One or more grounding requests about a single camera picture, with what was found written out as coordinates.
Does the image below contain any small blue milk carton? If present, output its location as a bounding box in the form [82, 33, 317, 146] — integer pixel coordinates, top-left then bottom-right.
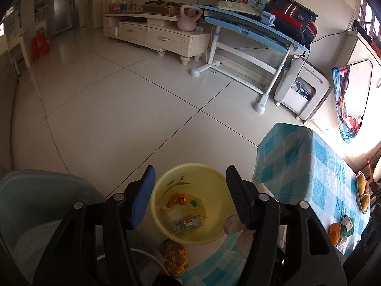
[172, 214, 204, 234]

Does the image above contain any yellow plastic basin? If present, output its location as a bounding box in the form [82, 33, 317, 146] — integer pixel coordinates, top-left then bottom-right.
[150, 163, 234, 245]

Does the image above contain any blue checkered tablecloth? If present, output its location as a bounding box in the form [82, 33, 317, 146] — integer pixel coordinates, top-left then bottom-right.
[181, 123, 380, 285]

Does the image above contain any yellow knitted slipper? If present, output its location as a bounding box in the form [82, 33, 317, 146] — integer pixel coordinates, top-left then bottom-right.
[159, 239, 189, 278]

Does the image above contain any orange peel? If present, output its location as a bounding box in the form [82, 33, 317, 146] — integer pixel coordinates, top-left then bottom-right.
[328, 223, 341, 247]

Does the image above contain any light blue armchair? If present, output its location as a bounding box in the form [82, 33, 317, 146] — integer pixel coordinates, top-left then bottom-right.
[0, 169, 167, 286]

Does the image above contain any woven fruit plate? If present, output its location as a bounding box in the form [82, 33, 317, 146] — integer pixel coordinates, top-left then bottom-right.
[356, 171, 371, 214]

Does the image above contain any yellow mango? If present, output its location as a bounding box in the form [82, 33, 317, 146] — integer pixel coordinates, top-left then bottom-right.
[356, 172, 367, 196]

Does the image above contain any colourful hanging bag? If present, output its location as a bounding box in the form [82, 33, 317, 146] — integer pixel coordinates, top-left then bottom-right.
[331, 59, 373, 143]

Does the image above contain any white air purifier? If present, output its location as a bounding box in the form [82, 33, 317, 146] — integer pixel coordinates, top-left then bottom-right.
[274, 55, 330, 121]

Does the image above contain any wooden chair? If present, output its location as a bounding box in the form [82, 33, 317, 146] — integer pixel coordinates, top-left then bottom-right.
[367, 159, 381, 193]

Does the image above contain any blue children study desk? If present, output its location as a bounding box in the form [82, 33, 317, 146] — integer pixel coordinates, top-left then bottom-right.
[190, 4, 309, 114]

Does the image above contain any white tv cabinet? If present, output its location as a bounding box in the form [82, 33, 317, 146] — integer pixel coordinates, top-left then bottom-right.
[103, 12, 210, 66]

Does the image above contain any navy red school backpack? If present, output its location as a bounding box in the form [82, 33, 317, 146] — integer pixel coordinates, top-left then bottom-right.
[264, 0, 318, 48]

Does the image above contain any red plastic stool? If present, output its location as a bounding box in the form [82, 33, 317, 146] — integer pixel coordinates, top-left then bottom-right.
[31, 33, 50, 61]

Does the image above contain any pink kettlebell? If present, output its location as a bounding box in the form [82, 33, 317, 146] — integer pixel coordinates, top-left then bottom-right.
[177, 5, 203, 32]

